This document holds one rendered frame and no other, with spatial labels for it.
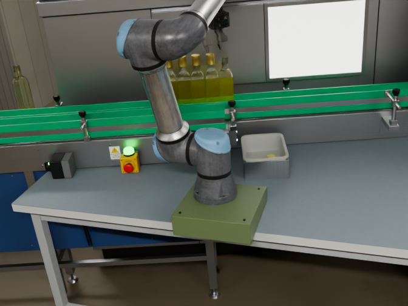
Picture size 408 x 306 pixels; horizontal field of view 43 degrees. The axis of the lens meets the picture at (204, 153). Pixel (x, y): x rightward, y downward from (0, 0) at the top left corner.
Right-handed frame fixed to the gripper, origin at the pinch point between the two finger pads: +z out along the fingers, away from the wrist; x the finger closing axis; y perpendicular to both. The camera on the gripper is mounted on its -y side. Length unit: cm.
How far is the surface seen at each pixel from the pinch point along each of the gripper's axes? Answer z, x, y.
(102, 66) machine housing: 12, -27, -50
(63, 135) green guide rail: 32, -55, -33
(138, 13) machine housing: -9.3, -11.3, -39.7
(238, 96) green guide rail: 26.6, 16.0, -8.1
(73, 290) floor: 122, -63, -50
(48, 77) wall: 98, 16, -333
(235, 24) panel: -2.3, 21.2, -15.2
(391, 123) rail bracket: 35, 56, 41
